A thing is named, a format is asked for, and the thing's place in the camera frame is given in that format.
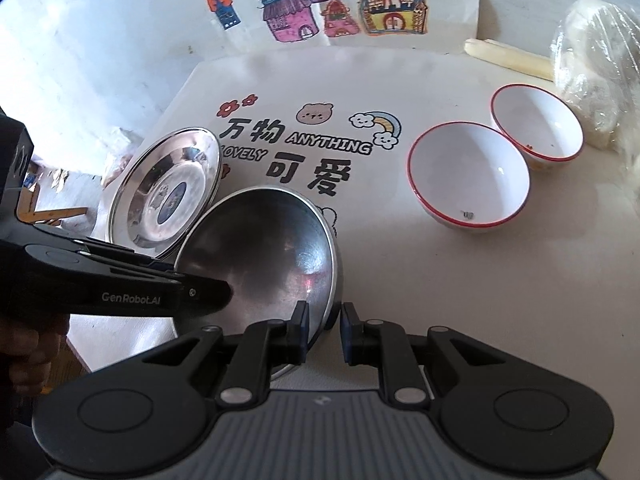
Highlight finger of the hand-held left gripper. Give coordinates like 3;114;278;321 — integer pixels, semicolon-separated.
75;238;137;257
87;252;187;279

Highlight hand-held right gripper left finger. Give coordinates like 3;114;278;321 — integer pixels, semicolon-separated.
142;301;311;406

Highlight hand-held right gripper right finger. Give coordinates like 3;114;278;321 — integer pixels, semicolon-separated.
339;302;501;403

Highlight steel plate with blue label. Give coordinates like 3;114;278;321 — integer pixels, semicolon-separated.
106;126;224;257

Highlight deep steel bowl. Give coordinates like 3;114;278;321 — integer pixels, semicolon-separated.
170;186;346;382

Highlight white bowl with red rim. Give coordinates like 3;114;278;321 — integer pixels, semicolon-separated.
406;122;532;233
490;84;585;172

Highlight person's left hand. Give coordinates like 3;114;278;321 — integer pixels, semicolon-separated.
0;316;70;403

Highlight wooden plank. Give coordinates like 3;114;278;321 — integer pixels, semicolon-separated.
17;187;88;227

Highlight white printed tablecloth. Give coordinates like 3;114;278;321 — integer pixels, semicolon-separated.
65;47;640;391

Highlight drawing of colourful houses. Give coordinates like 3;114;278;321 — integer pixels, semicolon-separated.
160;0;488;51

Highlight cream white sticks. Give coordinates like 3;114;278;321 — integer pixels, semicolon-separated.
464;37;555;82

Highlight clear plastic bag of white lumps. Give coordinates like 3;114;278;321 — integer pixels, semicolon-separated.
552;0;640;171

